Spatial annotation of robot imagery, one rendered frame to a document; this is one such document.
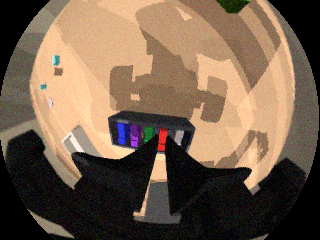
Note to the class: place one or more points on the small teal block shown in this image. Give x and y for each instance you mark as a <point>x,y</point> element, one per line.
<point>56,60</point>

